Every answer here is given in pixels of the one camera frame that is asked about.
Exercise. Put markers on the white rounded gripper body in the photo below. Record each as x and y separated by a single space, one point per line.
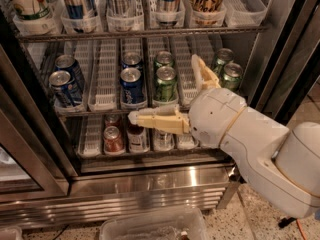
214 115

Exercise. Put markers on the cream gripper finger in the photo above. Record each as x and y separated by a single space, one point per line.
167 118
205 78

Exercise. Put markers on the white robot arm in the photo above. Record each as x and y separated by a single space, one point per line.
281 164

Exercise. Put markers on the green soda can front right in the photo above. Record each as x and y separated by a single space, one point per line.
231 76

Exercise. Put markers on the green soda can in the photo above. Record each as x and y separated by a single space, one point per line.
222 57
163 58
165 84
231 76

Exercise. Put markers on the green soda can front centre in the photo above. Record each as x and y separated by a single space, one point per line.
165 84

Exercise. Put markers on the green soda can rear right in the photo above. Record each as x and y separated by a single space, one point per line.
222 57

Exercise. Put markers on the blue pepsi can front centre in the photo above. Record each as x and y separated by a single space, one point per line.
132 86

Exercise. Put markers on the blue pepsi can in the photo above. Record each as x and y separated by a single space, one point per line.
70 64
65 89
132 86
132 60

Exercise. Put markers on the green soda can rear centre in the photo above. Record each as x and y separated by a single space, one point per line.
163 58

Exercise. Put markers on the red soda can rear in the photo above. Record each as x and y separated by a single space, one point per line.
113 120

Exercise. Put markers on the red soda can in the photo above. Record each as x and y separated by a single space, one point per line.
113 141
113 120

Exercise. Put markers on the red soda can front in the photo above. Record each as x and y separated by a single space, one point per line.
113 141

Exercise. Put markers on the blue pepsi can rear centre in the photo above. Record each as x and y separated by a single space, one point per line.
132 60

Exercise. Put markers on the blue pepsi can front left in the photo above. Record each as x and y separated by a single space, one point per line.
65 89

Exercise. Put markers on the stainless steel fridge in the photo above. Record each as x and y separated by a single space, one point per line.
45 182

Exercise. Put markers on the blue pepsi can rear left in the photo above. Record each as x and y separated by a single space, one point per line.
70 64

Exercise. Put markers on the clear water bottle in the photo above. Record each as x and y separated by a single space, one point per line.
163 141

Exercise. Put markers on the brown juice bottle white cap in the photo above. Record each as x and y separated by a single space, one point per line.
137 139

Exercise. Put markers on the empty white tray middle right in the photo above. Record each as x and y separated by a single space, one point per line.
182 50

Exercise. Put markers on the empty white tray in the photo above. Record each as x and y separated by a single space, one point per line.
103 88
244 13
90 141
182 50

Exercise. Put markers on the empty white tray middle left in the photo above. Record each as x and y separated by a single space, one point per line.
103 88

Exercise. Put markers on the empty white tray bottom left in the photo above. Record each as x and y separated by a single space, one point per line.
90 141

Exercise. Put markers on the empty white tray top right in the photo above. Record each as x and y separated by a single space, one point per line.
244 13

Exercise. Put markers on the clear plastic bin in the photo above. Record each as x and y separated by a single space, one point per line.
163 224

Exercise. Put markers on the black tripod leg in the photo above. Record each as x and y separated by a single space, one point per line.
284 222

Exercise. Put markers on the middle wire shelf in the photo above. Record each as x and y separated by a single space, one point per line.
101 112

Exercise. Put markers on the wire shelf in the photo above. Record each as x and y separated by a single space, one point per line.
140 34
101 112

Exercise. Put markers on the top wire shelf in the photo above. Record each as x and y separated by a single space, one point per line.
140 34

